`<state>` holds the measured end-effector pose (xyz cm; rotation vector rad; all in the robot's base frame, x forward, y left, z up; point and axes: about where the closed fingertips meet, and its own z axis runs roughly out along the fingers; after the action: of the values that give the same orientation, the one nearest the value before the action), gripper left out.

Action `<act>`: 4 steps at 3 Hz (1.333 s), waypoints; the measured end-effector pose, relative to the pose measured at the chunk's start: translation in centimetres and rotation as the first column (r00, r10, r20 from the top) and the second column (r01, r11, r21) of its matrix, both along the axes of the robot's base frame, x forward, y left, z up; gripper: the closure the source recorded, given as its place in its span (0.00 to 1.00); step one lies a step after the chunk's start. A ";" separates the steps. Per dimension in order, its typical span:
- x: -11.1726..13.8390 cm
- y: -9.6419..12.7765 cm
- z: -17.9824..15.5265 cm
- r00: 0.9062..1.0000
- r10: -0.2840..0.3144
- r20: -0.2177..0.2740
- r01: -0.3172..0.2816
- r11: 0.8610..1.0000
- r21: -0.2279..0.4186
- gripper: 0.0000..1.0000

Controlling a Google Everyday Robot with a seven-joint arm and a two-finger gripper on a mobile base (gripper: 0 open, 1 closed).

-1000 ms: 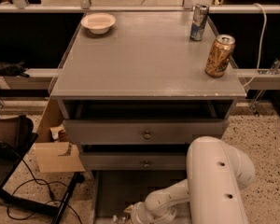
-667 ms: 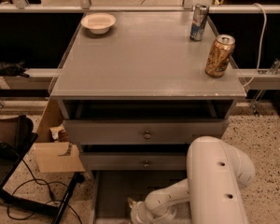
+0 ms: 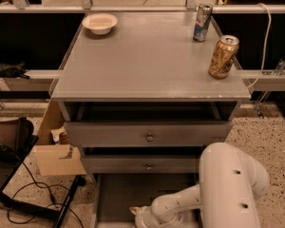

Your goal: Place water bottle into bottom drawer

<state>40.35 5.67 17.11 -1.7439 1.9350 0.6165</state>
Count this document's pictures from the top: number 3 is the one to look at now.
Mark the grey bottom drawer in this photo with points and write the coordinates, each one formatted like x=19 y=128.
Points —
x=115 y=193

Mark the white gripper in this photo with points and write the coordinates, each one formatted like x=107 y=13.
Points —
x=142 y=218

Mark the cardboard box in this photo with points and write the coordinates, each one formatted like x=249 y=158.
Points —
x=55 y=159

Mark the black object on rail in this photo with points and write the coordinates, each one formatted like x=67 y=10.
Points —
x=13 y=71

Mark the grey drawer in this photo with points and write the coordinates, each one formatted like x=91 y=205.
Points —
x=141 y=134
x=115 y=193
x=140 y=164

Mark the gold soda can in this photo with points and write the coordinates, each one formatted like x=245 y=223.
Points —
x=223 y=56

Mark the black folding chair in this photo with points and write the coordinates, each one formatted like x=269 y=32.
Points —
x=16 y=141

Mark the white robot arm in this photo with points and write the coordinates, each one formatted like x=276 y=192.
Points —
x=229 y=183

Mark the grey top drawer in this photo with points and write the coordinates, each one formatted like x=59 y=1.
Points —
x=141 y=134

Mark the silver blue energy drink can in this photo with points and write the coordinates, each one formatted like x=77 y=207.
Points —
x=204 y=12

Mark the grey middle drawer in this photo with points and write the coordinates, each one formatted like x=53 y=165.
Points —
x=140 y=164

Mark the white paper bowl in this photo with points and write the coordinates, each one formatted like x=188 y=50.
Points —
x=100 y=23

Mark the grey drawer cabinet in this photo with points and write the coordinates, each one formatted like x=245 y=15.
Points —
x=147 y=69

